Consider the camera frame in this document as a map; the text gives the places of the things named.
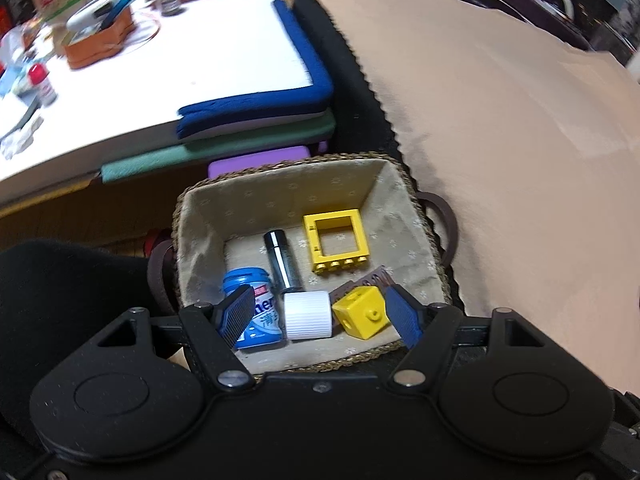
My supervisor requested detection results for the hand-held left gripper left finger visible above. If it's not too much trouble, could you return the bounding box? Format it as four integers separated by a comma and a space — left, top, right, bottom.
97, 285, 256, 394

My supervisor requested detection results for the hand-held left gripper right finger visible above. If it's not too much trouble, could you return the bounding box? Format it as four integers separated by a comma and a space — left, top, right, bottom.
385, 283, 546, 393

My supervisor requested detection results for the blue gum bottle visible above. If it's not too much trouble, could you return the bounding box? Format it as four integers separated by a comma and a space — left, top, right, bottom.
222, 267, 288, 351

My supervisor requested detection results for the yellow cube block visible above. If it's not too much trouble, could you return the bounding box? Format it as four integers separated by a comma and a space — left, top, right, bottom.
331, 286, 388, 339

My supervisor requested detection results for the brown comb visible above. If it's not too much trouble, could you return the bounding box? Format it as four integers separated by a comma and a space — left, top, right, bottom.
350, 266, 396, 291

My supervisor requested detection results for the white ribbed cap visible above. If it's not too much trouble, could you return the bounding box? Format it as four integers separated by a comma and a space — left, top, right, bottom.
283, 290, 333, 342

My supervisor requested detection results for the black tube with white cap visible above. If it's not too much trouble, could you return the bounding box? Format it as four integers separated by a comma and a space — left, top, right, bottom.
263, 230, 303, 295

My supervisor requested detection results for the woven basket with floral lining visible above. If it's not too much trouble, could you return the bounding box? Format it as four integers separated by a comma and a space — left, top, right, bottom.
146, 152, 458, 375

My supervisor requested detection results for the yellow window frame block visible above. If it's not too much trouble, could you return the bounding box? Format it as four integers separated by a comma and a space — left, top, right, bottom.
302, 208, 371, 274

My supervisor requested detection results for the purple box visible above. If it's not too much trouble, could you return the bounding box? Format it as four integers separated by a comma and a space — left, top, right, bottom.
207, 145, 311, 179

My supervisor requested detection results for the green foam edge guard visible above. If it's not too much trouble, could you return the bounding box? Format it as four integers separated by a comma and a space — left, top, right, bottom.
100, 110, 337, 184

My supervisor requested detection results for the black cloth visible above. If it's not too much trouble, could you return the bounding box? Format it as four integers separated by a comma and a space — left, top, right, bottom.
0, 240, 186, 436

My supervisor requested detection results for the beige cloth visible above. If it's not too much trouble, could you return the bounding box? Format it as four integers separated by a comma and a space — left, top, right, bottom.
298, 0, 640, 396

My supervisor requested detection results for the black cushion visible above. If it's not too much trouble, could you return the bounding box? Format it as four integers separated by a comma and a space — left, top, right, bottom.
291, 0, 406, 161

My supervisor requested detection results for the blue foam edge guard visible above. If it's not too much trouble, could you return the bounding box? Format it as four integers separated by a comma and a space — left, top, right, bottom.
176, 0, 335, 141

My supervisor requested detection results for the crumpled white tissue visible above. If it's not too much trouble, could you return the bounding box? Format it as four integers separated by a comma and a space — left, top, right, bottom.
0, 127, 43, 161

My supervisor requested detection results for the red-capped white bottle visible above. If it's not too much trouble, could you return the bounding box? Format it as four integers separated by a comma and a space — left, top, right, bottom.
27, 63, 59, 107

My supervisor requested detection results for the orange tin box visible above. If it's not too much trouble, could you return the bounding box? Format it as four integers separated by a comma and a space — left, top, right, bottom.
62, 7, 137, 70

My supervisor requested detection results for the blue tool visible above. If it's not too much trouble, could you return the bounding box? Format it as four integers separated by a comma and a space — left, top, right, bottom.
97, 0, 137, 33

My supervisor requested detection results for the white handheld device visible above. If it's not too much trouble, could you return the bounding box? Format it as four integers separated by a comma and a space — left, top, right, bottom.
66, 0, 123, 33

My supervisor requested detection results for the grey strap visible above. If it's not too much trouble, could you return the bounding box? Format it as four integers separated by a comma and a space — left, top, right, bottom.
0, 95, 41, 136

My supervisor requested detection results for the brown wire hoop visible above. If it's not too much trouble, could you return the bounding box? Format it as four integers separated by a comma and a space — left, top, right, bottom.
117, 10, 163, 51

